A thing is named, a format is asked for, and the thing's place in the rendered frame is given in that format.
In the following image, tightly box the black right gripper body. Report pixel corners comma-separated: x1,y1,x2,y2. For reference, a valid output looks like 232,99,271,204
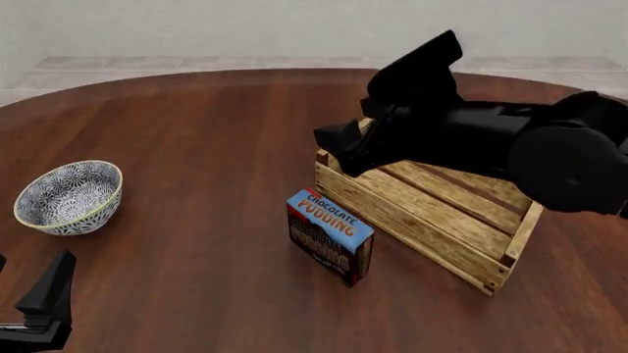
359,95,411,174

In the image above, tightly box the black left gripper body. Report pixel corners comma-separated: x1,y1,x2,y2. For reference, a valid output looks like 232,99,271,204
0,318,73,353

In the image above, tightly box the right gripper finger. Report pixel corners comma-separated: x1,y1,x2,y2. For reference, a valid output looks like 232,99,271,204
325,148,382,177
313,118,369,155

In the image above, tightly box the chocolate pudding box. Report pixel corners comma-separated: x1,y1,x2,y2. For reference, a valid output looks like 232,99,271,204
286,186,376,289

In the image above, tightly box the wooden slat tray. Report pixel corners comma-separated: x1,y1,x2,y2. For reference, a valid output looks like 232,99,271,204
313,118,546,297

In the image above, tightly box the black-and-white patterned bowl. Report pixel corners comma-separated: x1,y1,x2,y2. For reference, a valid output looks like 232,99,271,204
13,159,124,237

